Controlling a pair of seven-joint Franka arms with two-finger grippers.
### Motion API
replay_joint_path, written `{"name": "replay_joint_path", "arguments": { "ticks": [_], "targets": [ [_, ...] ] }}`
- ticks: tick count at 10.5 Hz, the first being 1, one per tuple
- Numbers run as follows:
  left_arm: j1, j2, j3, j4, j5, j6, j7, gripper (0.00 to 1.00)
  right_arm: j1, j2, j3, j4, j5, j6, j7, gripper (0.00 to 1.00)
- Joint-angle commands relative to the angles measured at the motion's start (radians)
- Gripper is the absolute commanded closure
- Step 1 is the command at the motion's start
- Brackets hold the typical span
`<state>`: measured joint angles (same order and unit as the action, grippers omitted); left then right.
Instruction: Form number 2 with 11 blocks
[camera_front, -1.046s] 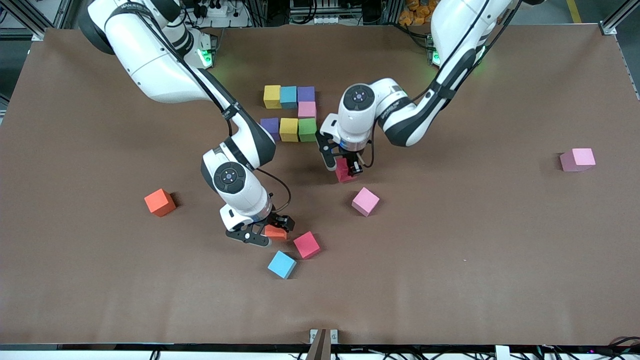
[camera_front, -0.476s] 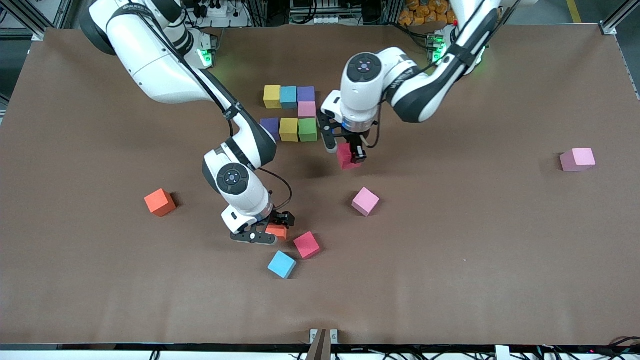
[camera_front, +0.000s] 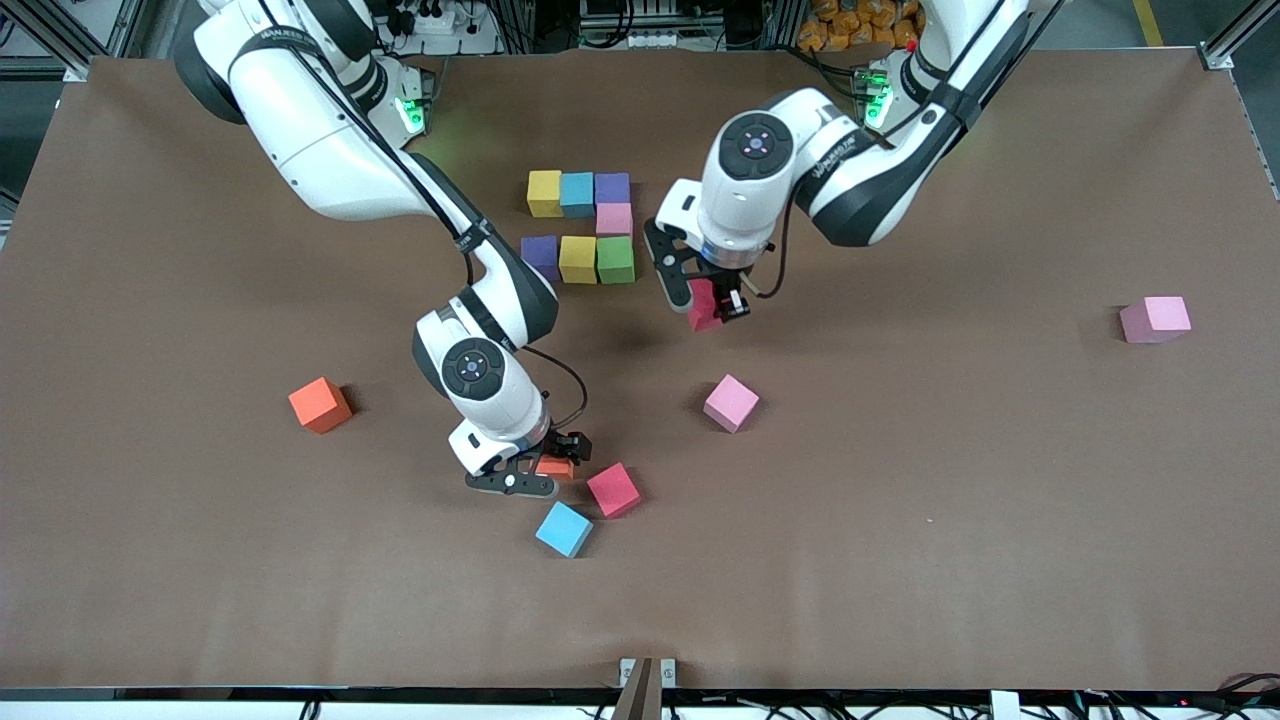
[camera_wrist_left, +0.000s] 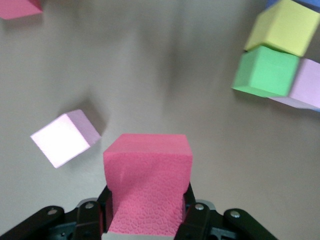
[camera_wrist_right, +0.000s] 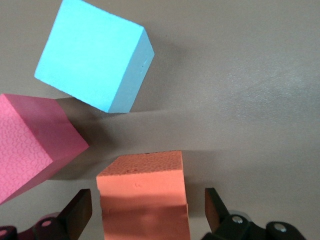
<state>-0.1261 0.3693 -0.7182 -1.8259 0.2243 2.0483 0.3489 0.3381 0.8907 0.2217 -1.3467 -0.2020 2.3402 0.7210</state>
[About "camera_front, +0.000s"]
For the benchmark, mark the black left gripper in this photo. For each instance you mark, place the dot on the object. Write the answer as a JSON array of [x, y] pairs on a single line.
[[727, 280]]

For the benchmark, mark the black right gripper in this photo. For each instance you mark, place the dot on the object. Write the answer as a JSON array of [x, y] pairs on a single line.
[[560, 444]]

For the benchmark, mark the orange foam cube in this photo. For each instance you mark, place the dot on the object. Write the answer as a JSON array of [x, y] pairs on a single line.
[[320, 404], [555, 469]]

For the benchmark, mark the red foam cube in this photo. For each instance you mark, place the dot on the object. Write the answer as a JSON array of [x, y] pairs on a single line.
[[613, 490], [703, 305]]

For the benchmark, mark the green foam cube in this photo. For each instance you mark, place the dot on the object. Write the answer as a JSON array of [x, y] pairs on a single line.
[[616, 260]]

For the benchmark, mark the pink foam cube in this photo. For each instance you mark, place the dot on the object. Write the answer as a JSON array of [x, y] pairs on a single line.
[[1155, 319], [614, 219], [731, 403]]

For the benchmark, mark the yellow foam cube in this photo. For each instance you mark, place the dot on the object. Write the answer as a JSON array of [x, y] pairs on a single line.
[[545, 193], [578, 260]]

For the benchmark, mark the purple foam cube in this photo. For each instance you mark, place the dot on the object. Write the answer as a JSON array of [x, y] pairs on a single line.
[[612, 188], [540, 252]]

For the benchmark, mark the blue foam cube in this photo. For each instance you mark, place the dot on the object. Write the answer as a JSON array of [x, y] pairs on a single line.
[[564, 529], [577, 195]]

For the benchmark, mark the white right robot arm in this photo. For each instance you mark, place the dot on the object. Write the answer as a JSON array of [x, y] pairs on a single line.
[[480, 380]]

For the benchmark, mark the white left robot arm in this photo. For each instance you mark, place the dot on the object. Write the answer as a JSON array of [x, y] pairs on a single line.
[[750, 170]]

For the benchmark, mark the white power strip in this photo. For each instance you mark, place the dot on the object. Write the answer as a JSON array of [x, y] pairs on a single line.
[[432, 22]]

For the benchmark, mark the small white box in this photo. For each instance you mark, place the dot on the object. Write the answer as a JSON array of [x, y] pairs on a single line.
[[1005, 707]]

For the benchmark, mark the silver metal bracket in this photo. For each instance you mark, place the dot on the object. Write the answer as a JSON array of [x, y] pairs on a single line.
[[628, 670]]

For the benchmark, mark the brown camera post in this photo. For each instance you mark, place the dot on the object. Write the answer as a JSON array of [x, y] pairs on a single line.
[[640, 695]]

